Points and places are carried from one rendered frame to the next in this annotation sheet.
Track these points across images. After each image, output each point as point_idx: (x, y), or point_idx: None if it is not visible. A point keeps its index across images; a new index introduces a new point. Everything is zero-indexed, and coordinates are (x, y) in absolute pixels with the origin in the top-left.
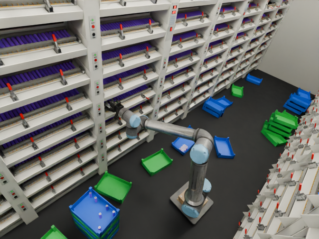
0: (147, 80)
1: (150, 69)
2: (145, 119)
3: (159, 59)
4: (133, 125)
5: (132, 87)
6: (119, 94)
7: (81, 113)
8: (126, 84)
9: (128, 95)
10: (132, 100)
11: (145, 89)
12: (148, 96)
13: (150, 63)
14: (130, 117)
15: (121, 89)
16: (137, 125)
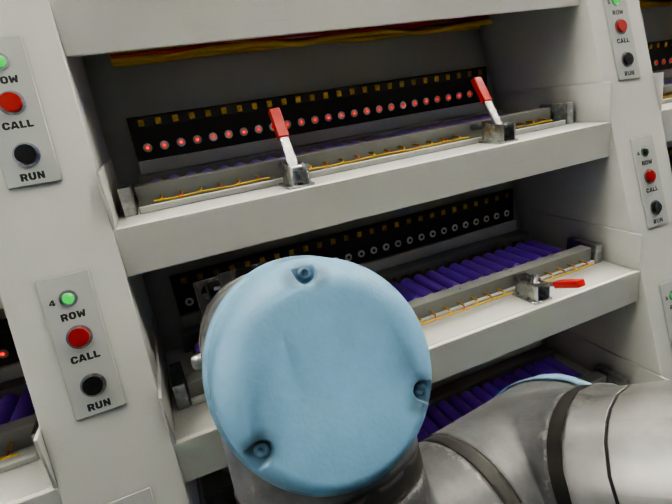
0: (518, 141)
1: (531, 111)
2: (555, 399)
3: (570, 21)
4: (259, 424)
5: (393, 179)
6: (285, 229)
7: (17, 413)
8: (354, 170)
9: (414, 294)
10: (449, 320)
11: (543, 257)
12: (582, 293)
13: (529, 98)
14: (227, 293)
15: (291, 186)
16: (383, 454)
